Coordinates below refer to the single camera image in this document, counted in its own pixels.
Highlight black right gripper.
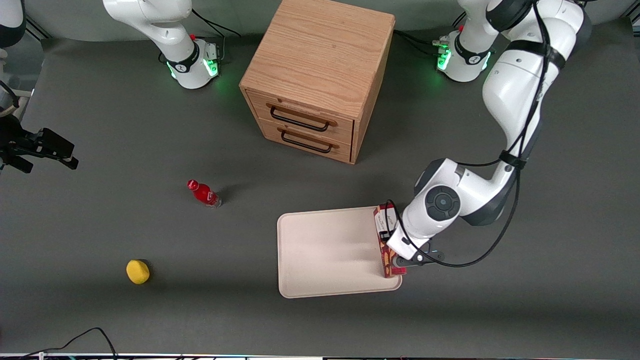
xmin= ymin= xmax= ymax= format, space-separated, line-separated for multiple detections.
xmin=0 ymin=116 xmax=80 ymax=175

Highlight red cookie box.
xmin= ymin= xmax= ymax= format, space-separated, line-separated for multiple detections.
xmin=373 ymin=202 xmax=407 ymax=279

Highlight beige rectangular tray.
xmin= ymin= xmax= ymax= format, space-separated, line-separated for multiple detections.
xmin=276 ymin=205 xmax=403 ymax=299

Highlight yellow lemon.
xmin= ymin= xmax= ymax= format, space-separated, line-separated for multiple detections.
xmin=125 ymin=259 xmax=151 ymax=285

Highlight red plastic bottle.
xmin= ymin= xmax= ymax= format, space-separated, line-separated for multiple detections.
xmin=187 ymin=179 xmax=222 ymax=209

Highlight wooden two-drawer cabinet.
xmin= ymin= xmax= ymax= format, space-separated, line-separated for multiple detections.
xmin=239 ymin=0 xmax=396 ymax=165

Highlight wooden drawer with short handle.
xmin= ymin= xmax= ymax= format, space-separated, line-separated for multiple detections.
xmin=257 ymin=119 xmax=353 ymax=164

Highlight short black drawer handle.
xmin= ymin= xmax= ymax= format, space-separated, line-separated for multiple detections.
xmin=280 ymin=129 xmax=334 ymax=154

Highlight long black drawer handle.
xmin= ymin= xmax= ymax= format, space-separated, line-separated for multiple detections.
xmin=270 ymin=105 xmax=332 ymax=133

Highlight black cable at table edge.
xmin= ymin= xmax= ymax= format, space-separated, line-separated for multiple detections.
xmin=19 ymin=327 xmax=119 ymax=360

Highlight wooden drawer with long handle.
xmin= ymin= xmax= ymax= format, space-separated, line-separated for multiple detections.
xmin=246 ymin=90 xmax=355 ymax=146

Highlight black right base cable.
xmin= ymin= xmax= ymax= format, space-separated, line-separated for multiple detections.
xmin=158 ymin=8 xmax=242 ymax=65

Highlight black base cable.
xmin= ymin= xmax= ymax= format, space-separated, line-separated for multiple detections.
xmin=158 ymin=8 xmax=242 ymax=65
xmin=393 ymin=15 xmax=468 ymax=59

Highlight black left base cable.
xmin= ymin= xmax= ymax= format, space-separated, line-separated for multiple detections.
xmin=393 ymin=15 xmax=468 ymax=59

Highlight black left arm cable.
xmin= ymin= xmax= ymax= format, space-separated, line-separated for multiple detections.
xmin=381 ymin=0 xmax=557 ymax=269

